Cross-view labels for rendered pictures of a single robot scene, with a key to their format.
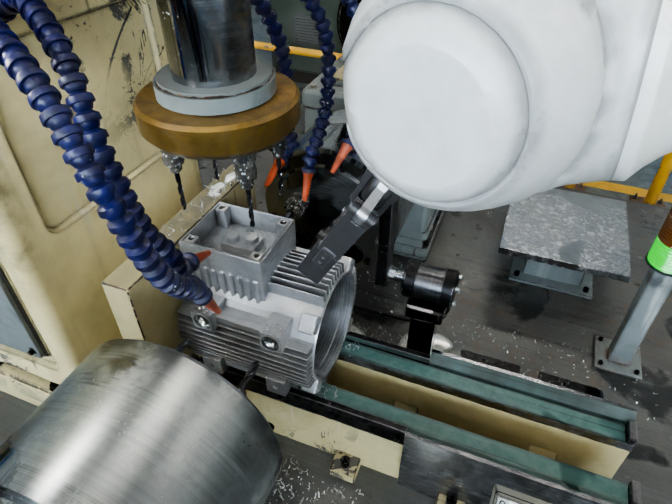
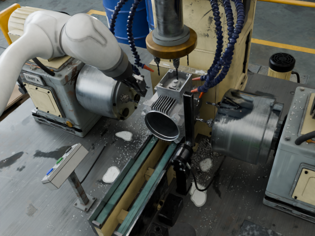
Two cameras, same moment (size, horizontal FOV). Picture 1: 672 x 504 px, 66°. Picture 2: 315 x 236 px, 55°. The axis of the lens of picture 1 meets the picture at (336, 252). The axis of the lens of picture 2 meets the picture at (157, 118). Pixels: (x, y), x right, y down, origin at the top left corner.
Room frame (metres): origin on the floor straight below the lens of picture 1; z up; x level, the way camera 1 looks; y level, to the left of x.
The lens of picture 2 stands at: (0.65, -0.81, 1.88)
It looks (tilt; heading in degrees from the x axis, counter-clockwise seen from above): 44 degrees down; 102
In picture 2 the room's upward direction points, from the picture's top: 8 degrees counter-clockwise
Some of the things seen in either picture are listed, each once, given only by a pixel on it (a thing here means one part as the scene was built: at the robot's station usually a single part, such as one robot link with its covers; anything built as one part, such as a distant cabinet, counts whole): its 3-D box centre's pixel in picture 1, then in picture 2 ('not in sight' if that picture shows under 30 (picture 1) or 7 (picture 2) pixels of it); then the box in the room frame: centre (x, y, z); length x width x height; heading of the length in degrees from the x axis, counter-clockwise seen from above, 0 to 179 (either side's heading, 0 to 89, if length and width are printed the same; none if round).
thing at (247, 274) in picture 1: (241, 250); (175, 86); (0.55, 0.13, 1.11); 0.12 x 0.11 x 0.07; 68
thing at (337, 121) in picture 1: (351, 181); (253, 128); (0.84, -0.03, 1.04); 0.41 x 0.25 x 0.25; 158
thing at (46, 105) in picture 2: not in sight; (64, 84); (-0.02, 0.31, 0.99); 0.35 x 0.31 x 0.37; 158
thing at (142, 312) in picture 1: (188, 299); (187, 95); (0.59, 0.24, 0.97); 0.30 x 0.11 x 0.34; 158
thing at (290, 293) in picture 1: (272, 306); (172, 110); (0.53, 0.09, 1.02); 0.20 x 0.19 x 0.19; 68
